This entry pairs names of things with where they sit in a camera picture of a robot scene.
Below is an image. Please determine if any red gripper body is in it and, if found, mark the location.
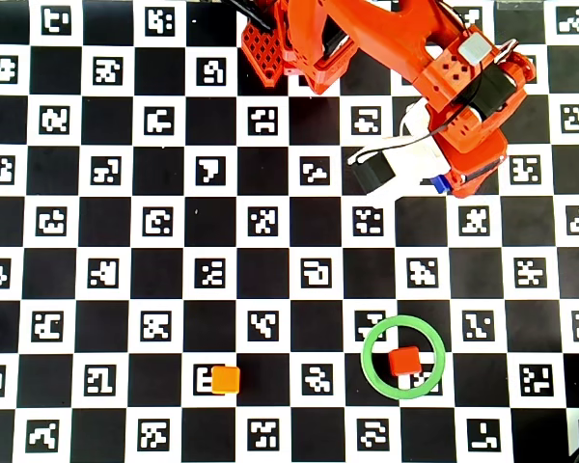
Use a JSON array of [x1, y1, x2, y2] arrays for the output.
[[427, 98, 510, 183]]

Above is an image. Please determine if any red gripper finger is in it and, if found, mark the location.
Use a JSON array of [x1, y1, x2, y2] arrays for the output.
[[446, 171, 489, 200]]

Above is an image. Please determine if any blue cube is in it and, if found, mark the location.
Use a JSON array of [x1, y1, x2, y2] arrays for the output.
[[428, 174, 453, 196]]

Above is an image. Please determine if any red cube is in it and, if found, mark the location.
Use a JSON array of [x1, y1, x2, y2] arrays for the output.
[[388, 345, 423, 378]]

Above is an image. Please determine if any orange cube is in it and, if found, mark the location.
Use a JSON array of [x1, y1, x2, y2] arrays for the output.
[[210, 365, 242, 396]]

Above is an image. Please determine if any small grey square module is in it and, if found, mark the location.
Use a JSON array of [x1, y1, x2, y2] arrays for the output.
[[457, 32, 495, 65]]

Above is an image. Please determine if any black clamp bar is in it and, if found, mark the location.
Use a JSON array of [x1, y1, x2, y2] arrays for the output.
[[220, 0, 274, 31]]

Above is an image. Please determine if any black white marker board mat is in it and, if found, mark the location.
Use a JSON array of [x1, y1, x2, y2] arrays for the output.
[[0, 0, 579, 463]]

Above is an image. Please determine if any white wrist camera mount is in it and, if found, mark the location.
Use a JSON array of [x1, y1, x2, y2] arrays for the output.
[[346, 98, 453, 200]]

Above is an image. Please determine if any green flat ring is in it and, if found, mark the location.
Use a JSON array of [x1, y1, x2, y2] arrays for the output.
[[360, 313, 447, 401]]

